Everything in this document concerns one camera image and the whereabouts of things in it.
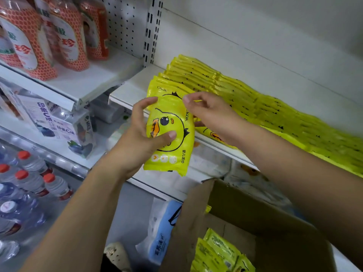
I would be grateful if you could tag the brown cardboard box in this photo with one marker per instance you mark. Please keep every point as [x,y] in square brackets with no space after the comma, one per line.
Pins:
[255,223]

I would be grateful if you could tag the person's left cream clog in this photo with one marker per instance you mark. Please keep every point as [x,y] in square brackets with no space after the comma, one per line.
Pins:
[118,257]

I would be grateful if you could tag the pack of red-capped bottles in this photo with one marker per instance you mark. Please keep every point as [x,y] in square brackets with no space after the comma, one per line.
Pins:
[28,178]

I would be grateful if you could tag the white metal shelf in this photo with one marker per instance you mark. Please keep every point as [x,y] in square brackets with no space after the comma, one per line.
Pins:
[227,42]

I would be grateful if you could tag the person's left hand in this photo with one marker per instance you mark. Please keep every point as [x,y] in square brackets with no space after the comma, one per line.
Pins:
[139,150]

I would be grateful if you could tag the white blue plastic bag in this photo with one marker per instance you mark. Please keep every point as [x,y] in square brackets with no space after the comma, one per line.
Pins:
[159,240]

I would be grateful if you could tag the person's right forearm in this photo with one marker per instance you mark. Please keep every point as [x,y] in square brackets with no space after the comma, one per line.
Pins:
[306,184]

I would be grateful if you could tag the person's right hand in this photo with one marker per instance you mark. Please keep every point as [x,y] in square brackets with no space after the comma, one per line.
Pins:
[218,119]

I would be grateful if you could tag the MIQI boxes with fruit print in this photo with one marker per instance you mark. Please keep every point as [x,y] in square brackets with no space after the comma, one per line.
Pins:
[56,124]

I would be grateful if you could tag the white pegboard shelf unit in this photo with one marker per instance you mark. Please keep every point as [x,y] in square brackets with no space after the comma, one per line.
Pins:
[91,76]

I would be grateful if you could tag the person's left forearm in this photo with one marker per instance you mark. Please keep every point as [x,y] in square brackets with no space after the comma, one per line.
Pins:
[73,223]

